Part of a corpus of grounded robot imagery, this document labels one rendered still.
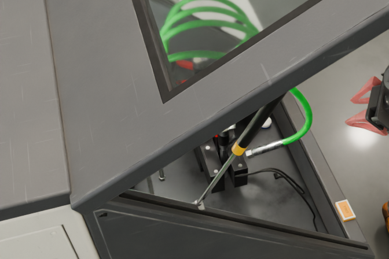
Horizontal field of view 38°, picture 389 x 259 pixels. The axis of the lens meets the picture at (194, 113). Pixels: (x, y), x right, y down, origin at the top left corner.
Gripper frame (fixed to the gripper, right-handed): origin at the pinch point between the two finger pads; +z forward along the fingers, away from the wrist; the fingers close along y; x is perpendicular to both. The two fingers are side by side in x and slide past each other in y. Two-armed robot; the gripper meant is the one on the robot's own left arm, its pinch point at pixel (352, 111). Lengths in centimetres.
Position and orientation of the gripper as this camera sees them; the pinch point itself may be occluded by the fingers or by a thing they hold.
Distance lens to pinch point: 112.3
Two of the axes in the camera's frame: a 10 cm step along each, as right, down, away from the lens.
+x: 7.6, 4.8, 4.3
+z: -5.7, 1.7, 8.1
